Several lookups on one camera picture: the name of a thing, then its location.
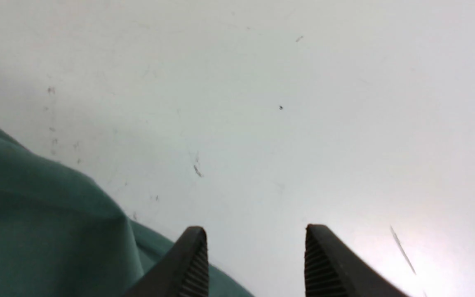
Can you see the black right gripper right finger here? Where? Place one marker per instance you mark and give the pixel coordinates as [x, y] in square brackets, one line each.
[332, 269]

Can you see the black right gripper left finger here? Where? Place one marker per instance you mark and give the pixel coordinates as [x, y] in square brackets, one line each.
[182, 272]

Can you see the green long sleeve shirt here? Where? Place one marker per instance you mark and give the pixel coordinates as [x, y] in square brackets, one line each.
[61, 235]

